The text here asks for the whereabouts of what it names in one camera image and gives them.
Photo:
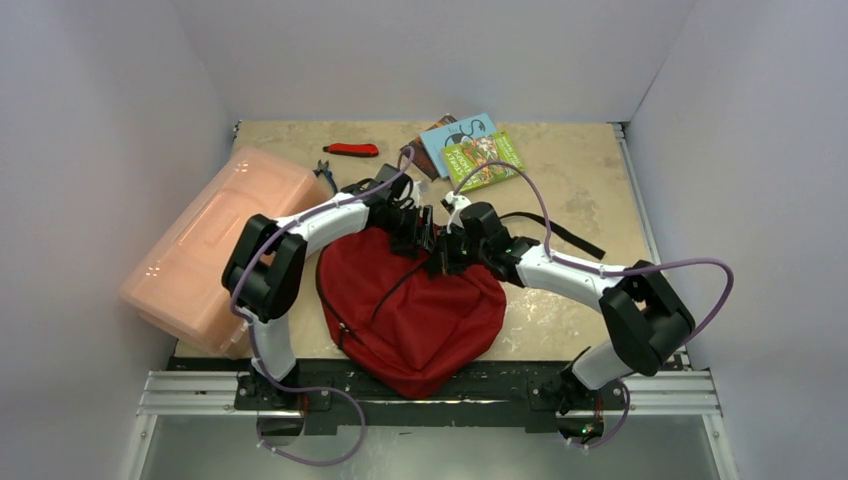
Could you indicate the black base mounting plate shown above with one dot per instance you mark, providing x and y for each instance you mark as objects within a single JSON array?
[{"x": 325, "y": 394}]

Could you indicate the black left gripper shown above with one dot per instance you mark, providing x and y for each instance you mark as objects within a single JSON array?
[{"x": 419, "y": 234}]

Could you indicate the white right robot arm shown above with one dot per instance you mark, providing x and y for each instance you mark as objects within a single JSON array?
[{"x": 646, "y": 320}]

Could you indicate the red student backpack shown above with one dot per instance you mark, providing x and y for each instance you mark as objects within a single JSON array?
[{"x": 410, "y": 331}]

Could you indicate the blue handled pliers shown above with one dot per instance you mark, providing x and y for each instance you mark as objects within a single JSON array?
[{"x": 322, "y": 170}]

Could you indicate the red utility knife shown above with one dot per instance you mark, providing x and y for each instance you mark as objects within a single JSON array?
[{"x": 366, "y": 150}]

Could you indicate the light blue book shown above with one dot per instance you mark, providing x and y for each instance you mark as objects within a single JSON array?
[{"x": 454, "y": 132}]

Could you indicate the pink translucent plastic storage box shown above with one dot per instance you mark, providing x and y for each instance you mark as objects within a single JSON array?
[{"x": 177, "y": 286}]

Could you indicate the green illustrated book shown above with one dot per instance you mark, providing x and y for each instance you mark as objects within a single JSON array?
[{"x": 478, "y": 162}]

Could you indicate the dark brown book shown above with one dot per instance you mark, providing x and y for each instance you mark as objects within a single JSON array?
[{"x": 422, "y": 159}]

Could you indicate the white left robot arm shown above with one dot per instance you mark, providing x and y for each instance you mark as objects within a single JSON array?
[{"x": 264, "y": 271}]

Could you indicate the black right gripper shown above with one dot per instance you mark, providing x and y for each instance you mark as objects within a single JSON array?
[{"x": 452, "y": 253}]

